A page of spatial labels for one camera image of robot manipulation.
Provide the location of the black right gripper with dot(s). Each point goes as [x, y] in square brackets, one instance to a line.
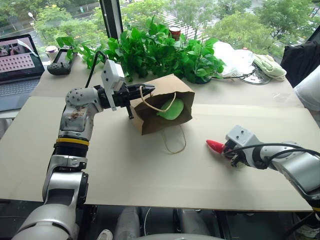
[236, 157]

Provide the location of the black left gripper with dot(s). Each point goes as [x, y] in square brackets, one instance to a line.
[122, 97]

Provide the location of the red chili plush toy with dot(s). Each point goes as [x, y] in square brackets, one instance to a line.
[215, 145]

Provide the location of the brown paper bag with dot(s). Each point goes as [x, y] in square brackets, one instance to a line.
[150, 125]

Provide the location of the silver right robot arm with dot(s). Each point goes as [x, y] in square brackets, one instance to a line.
[295, 170]

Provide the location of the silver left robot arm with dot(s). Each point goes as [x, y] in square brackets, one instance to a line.
[75, 117]

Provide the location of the green plush toy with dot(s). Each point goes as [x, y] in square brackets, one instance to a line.
[172, 112]

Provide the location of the white plastic bag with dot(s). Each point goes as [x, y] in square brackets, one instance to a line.
[230, 57]

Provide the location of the green leafy potted plant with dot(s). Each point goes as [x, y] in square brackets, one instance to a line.
[155, 52]

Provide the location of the red can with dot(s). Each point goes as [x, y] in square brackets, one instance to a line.
[175, 33]

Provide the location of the round metal plate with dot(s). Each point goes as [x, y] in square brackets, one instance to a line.
[255, 81]

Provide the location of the black handheld controller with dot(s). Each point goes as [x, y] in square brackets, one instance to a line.
[60, 62]

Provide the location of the light green cloth pouch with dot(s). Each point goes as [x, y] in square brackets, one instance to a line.
[270, 67]

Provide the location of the person in white sleeve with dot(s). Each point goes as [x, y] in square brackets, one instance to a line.
[310, 92]

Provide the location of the white cup purple lid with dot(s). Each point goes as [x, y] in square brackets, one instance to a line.
[51, 51]

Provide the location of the grey sneaker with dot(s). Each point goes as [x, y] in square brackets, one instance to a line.
[308, 230]

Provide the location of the black garment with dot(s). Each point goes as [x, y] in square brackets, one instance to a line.
[302, 60]

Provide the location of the grey open laptop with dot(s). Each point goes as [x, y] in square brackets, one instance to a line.
[17, 85]

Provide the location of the white shoe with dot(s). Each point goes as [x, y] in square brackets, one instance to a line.
[105, 235]

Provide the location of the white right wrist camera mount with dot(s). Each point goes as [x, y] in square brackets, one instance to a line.
[241, 136]

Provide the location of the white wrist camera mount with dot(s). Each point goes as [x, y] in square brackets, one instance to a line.
[241, 136]
[112, 75]

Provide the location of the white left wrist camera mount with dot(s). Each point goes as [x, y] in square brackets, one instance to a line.
[112, 75]

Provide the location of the black window frame post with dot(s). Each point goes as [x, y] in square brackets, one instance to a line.
[111, 17]

